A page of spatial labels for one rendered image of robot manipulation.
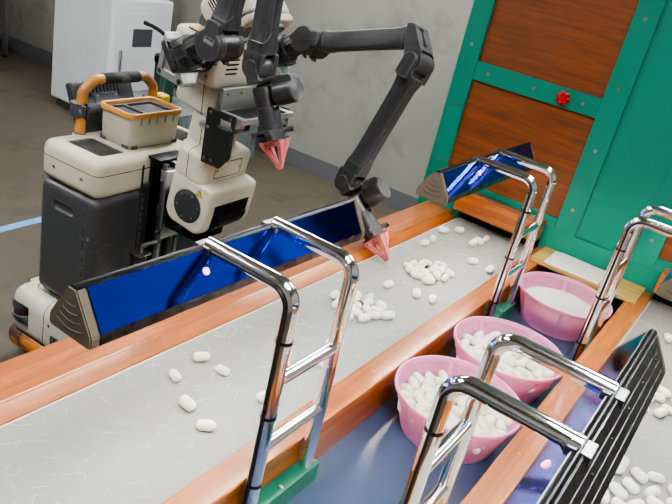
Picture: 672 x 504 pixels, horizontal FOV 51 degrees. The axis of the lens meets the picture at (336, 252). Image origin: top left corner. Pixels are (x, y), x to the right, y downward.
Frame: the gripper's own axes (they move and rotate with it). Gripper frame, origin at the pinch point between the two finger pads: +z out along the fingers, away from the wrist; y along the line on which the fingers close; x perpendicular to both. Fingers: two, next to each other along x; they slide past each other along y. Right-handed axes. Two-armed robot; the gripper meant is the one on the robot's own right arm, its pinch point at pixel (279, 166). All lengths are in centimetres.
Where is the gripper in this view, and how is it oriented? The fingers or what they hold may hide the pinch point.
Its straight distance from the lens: 177.3
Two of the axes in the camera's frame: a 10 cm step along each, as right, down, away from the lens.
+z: 1.9, 9.7, 1.8
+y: 5.1, -2.5, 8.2
